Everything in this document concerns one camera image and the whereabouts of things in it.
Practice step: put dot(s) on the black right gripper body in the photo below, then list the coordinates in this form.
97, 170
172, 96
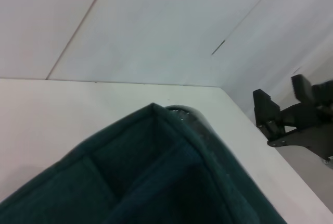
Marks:
312, 125

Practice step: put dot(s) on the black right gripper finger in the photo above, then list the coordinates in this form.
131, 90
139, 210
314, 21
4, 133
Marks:
266, 112
301, 88

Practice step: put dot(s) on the dark teal insulated lunch bag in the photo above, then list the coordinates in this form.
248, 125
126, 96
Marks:
104, 182

